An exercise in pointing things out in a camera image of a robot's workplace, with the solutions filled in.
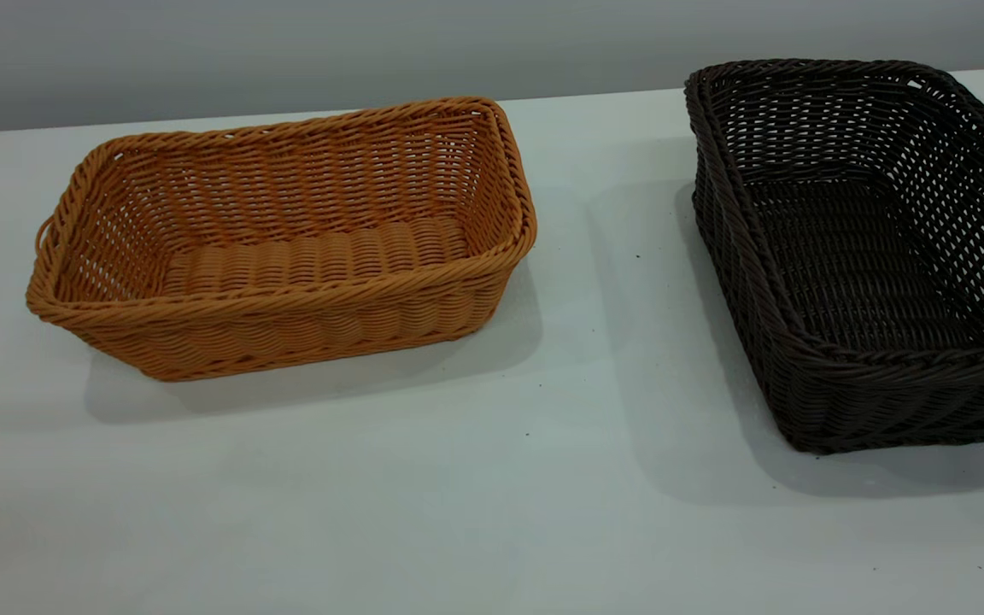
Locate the dark brown wicker basket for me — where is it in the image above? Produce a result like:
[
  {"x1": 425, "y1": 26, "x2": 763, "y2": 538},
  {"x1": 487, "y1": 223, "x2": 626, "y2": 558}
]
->
[{"x1": 684, "y1": 58, "x2": 984, "y2": 455}]

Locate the light brown wicker basket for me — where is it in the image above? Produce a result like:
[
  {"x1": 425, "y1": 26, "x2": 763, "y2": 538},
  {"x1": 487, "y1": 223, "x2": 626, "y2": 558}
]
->
[{"x1": 26, "y1": 96, "x2": 537, "y2": 382}]

